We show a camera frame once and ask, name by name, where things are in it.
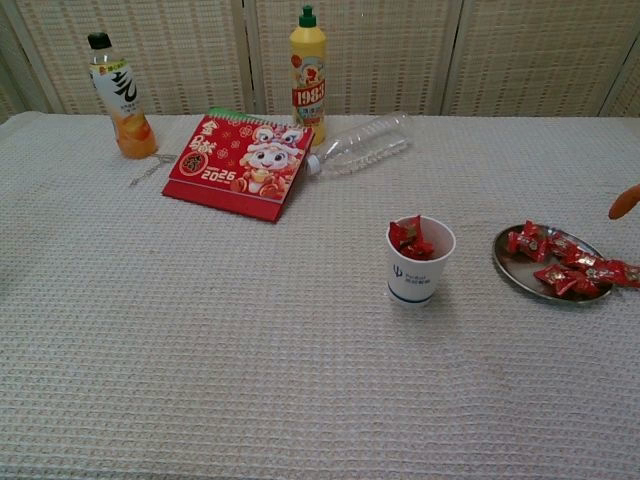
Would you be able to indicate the right orange-tipped silver robot hand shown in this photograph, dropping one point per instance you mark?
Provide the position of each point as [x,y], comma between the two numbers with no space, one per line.
[627,202]

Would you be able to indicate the round metal plate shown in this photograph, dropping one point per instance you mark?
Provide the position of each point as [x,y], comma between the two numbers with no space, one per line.
[520,272]

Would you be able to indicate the white paper cup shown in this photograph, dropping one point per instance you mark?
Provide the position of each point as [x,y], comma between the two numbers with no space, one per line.
[417,280]

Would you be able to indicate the beige woven folding screen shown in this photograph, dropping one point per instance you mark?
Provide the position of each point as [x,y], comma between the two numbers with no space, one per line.
[400,60]

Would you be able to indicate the clear empty plastic bottle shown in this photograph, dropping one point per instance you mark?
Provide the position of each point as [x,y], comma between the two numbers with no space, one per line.
[365,145]

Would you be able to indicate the yellow detergent bottle green cap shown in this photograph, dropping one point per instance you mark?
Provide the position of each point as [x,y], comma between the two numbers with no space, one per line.
[308,75]

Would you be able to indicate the red 2026 desk calendar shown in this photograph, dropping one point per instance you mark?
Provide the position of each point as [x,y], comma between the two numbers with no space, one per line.
[235,165]

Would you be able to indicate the white waffle tablecloth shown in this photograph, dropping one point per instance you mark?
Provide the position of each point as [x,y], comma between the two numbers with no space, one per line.
[200,350]

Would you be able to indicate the silver metal paper clip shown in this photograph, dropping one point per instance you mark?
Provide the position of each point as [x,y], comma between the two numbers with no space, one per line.
[165,158]

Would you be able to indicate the orange juice bottle black cap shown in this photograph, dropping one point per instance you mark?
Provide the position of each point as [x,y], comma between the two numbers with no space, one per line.
[127,110]

